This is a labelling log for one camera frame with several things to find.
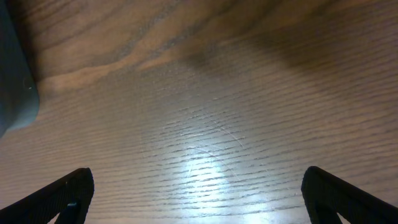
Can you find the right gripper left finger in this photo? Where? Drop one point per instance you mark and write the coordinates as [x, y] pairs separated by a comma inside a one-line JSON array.
[[67, 200]]

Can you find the grey plastic mesh basket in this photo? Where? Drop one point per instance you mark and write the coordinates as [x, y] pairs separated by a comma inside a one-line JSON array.
[[19, 95]]

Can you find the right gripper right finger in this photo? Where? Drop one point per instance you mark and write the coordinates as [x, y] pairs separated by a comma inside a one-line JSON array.
[[327, 198]]

